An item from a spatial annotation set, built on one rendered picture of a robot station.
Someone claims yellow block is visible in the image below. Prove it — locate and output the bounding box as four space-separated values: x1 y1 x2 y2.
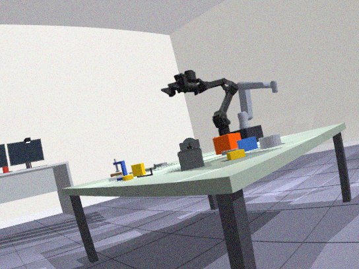
131 163 146 176
226 149 245 160

